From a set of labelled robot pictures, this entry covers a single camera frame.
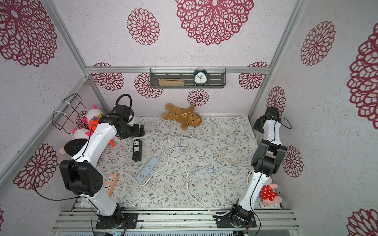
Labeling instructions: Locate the black power strip white cord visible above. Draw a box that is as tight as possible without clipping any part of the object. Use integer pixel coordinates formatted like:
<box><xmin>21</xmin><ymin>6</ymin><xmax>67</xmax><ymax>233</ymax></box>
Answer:
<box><xmin>132</xmin><ymin>117</ymin><xmax>246</xmax><ymax>178</ymax></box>

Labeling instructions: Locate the pink power strip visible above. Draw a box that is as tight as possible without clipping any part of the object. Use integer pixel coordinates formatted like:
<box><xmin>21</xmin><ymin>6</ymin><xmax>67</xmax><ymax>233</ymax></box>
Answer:
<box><xmin>104</xmin><ymin>174</ymin><xmax>119</xmax><ymax>197</ymax></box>

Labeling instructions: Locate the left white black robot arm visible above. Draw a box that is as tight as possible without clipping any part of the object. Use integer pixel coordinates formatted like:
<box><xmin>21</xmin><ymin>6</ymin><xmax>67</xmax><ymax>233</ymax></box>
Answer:
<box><xmin>59</xmin><ymin>94</ymin><xmax>145</xmax><ymax>221</ymax></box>

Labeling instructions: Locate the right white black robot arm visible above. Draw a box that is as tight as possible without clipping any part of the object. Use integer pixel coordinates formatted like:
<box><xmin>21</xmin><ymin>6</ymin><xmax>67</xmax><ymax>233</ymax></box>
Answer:
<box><xmin>234</xmin><ymin>106</ymin><xmax>287</xmax><ymax>220</ymax></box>

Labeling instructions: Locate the orange fox plush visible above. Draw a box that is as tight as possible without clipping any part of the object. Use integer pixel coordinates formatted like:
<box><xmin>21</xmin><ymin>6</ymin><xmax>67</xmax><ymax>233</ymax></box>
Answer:
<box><xmin>86</xmin><ymin>120</ymin><xmax>117</xmax><ymax>149</ymax></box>

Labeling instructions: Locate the white owl plush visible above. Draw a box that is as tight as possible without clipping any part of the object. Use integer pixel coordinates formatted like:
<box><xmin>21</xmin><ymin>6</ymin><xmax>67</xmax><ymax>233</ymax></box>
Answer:
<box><xmin>82</xmin><ymin>105</ymin><xmax>103</xmax><ymax>124</ymax></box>

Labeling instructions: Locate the brown teddy bear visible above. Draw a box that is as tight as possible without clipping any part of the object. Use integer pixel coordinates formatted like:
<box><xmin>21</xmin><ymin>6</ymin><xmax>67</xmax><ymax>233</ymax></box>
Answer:
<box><xmin>162</xmin><ymin>103</ymin><xmax>202</xmax><ymax>131</ymax></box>

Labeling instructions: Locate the pink striped pig plush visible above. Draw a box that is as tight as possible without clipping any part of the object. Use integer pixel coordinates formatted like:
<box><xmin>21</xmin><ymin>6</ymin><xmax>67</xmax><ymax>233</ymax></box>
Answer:
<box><xmin>72</xmin><ymin>128</ymin><xmax>92</xmax><ymax>140</ymax></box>

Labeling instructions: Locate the beige pouch on shelf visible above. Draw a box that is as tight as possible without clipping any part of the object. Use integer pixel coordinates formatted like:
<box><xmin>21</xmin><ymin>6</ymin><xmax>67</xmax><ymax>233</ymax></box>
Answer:
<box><xmin>158</xmin><ymin>79</ymin><xmax>185</xmax><ymax>87</ymax></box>

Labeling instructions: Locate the black-haired doll plush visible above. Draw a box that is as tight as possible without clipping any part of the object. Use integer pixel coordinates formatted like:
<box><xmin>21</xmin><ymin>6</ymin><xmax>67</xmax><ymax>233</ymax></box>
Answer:
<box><xmin>59</xmin><ymin>139</ymin><xmax>87</xmax><ymax>156</ymax></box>

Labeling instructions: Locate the pink red dotted plush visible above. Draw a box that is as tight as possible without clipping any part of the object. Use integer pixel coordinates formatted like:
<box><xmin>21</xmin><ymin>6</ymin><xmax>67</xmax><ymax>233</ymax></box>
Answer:
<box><xmin>260</xmin><ymin>177</ymin><xmax>283</xmax><ymax>207</ymax></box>

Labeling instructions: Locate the teal alarm clock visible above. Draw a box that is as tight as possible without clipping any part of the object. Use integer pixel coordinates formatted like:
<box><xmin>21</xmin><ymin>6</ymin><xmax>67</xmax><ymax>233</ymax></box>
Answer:
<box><xmin>194</xmin><ymin>70</ymin><xmax>208</xmax><ymax>86</ymax></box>

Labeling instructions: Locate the grey wall shelf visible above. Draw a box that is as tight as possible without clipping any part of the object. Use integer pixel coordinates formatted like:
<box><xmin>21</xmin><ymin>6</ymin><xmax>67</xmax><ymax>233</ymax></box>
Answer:
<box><xmin>150</xmin><ymin>67</ymin><xmax>226</xmax><ymax>89</ymax></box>

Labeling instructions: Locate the black wire basket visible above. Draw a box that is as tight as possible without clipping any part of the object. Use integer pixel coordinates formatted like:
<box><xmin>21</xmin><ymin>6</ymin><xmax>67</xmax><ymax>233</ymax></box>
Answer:
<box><xmin>51</xmin><ymin>93</ymin><xmax>88</xmax><ymax>135</ymax></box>

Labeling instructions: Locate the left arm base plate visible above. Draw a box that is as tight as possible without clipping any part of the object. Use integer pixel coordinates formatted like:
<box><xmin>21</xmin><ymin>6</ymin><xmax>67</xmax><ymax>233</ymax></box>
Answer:
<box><xmin>95</xmin><ymin>212</ymin><xmax>139</xmax><ymax>230</ymax></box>

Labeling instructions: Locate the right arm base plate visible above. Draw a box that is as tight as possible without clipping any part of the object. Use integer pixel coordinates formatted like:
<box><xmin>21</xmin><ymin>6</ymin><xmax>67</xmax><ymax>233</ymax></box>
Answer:
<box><xmin>213</xmin><ymin>211</ymin><xmax>257</xmax><ymax>228</ymax></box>

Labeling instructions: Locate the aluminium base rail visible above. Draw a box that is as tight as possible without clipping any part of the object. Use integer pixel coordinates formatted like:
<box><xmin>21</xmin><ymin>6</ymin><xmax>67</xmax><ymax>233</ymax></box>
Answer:
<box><xmin>51</xmin><ymin>203</ymin><xmax>300</xmax><ymax>233</ymax></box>

